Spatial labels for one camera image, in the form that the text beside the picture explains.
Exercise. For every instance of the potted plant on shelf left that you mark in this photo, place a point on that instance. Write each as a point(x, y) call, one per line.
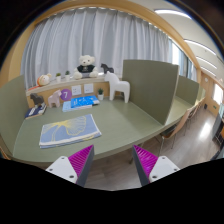
point(58, 77)

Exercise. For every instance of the white wall outlet left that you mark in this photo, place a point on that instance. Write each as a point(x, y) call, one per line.
point(76, 90)

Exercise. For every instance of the potted plant on shelf right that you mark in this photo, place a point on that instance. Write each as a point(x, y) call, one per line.
point(67, 75)

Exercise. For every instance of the green desk divider panel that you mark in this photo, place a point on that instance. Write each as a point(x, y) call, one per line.
point(153, 86)

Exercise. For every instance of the purple round number sign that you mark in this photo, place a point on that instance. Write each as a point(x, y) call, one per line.
point(66, 94)

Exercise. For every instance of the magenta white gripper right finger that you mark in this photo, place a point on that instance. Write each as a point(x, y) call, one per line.
point(151, 168)

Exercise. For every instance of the small potted plant on desk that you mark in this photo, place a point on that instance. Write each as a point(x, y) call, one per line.
point(100, 94)

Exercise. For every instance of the far green divider panel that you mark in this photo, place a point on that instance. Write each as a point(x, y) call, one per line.
point(187, 90)

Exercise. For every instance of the wooden chair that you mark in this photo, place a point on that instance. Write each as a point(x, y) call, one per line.
point(173, 130)

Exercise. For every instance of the white wall outlet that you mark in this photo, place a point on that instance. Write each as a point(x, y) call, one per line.
point(88, 88)
point(76, 90)

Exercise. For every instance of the dark brown horse figure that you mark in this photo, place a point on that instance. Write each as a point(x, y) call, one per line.
point(36, 99)

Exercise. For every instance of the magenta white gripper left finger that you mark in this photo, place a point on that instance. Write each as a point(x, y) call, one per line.
point(74, 168)

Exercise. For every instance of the dark book on left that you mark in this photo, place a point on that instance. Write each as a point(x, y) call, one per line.
point(34, 112)

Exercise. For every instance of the white teddy bear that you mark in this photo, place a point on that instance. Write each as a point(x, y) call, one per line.
point(86, 68)

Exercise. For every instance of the blue book stack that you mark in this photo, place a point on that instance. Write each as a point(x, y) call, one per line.
point(80, 103)

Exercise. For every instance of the pink horse figure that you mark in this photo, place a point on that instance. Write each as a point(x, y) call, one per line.
point(54, 99)

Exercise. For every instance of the white curtain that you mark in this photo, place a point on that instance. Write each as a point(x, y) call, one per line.
point(110, 36)

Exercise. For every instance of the orange white plush toy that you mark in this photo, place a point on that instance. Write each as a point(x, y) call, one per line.
point(44, 80)

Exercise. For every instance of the potted plant on shelf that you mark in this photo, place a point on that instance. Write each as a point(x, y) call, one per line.
point(67, 75)
point(58, 77)

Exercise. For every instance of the green left divider panel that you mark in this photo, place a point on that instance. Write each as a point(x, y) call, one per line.
point(13, 107)

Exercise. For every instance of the large white horse figure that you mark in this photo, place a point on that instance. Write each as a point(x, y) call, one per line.
point(117, 85)

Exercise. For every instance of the small black horse figure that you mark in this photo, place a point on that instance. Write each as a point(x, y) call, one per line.
point(106, 68)

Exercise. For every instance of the white wall outlet right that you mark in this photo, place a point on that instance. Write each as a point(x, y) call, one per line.
point(88, 88)

